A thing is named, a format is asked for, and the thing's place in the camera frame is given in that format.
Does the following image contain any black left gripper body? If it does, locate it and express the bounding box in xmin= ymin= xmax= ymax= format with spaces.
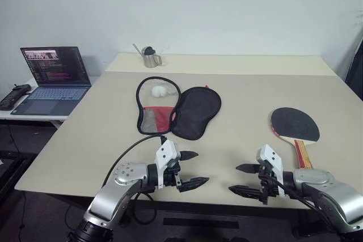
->
xmin=163 ymin=158 xmax=183 ymax=194

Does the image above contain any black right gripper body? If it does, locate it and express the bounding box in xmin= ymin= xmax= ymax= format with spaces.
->
xmin=257 ymin=161 xmax=281 ymax=205

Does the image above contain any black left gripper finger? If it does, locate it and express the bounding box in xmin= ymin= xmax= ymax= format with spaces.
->
xmin=178 ymin=176 xmax=210 ymax=193
xmin=180 ymin=150 xmax=199 ymax=161

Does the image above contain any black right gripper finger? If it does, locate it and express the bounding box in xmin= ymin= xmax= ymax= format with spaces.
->
xmin=235 ymin=163 xmax=260 ymax=174
xmin=228 ymin=185 xmax=263 ymax=201

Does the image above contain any black red paddle case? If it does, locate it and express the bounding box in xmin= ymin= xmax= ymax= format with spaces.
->
xmin=136 ymin=76 xmax=222 ymax=141

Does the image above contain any black rubber table tennis paddle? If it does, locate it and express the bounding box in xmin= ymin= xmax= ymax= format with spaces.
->
xmin=269 ymin=107 xmax=320 ymax=169

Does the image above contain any white fluffy pompom charm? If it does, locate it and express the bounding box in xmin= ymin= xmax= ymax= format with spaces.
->
xmin=151 ymin=84 xmax=178 ymax=99

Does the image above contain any steel watering can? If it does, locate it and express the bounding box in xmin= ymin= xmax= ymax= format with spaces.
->
xmin=132 ymin=43 xmax=164 ymax=69

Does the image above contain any white side table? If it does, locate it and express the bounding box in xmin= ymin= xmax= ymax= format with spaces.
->
xmin=0 ymin=76 xmax=100 ymax=129

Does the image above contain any open blue laptop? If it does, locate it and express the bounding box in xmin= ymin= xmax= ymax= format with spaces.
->
xmin=10 ymin=45 xmax=92 ymax=117

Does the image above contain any black office chair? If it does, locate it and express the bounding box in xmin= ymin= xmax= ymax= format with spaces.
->
xmin=344 ymin=31 xmax=363 ymax=98

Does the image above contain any black device beside laptop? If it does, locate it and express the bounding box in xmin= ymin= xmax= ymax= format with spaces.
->
xmin=0 ymin=83 xmax=32 ymax=112

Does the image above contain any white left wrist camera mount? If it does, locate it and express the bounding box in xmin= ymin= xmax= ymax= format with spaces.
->
xmin=154 ymin=139 xmax=182 ymax=189

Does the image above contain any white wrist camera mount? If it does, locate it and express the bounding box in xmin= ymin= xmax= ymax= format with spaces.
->
xmin=154 ymin=139 xmax=182 ymax=189
xmin=256 ymin=144 xmax=293 ymax=199

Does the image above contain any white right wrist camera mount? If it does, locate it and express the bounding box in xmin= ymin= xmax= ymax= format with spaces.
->
xmin=256 ymin=144 xmax=293 ymax=199

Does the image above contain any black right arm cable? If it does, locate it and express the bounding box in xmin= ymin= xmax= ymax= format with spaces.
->
xmin=265 ymin=175 xmax=344 ymax=233

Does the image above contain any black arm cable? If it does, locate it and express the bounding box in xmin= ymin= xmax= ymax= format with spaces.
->
xmin=265 ymin=175 xmax=344 ymax=233
xmin=102 ymin=135 xmax=171 ymax=226

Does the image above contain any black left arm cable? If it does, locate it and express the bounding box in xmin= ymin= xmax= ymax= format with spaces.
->
xmin=102 ymin=135 xmax=171 ymax=226

